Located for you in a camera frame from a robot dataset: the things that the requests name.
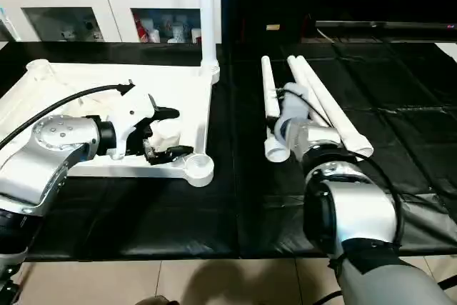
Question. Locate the white plastic table leg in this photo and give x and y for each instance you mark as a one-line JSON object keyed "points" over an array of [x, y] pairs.
{"points": [[207, 12], [270, 83], [335, 105], [301, 76]]}

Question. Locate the white plastic table top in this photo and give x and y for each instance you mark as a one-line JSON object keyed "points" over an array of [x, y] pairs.
{"points": [[71, 83]]}

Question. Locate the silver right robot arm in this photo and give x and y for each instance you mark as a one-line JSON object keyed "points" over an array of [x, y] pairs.
{"points": [[350, 212]]}

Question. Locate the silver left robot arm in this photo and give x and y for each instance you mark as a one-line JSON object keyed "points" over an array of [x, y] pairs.
{"points": [[43, 162]]}

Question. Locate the black work mat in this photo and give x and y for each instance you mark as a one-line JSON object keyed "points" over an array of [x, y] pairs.
{"points": [[214, 219]]}

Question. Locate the small brown tag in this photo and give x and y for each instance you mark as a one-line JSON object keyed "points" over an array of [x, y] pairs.
{"points": [[273, 27]]}

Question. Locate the long black bar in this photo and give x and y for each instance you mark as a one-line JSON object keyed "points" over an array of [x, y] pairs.
{"points": [[385, 26]]}

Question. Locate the dark rounded object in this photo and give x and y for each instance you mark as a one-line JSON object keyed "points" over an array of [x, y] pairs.
{"points": [[157, 301]]}

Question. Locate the flat white board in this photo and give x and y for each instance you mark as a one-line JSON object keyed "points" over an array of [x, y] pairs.
{"points": [[448, 49]]}

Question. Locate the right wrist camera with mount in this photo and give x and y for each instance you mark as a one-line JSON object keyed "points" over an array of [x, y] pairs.
{"points": [[294, 105]]}

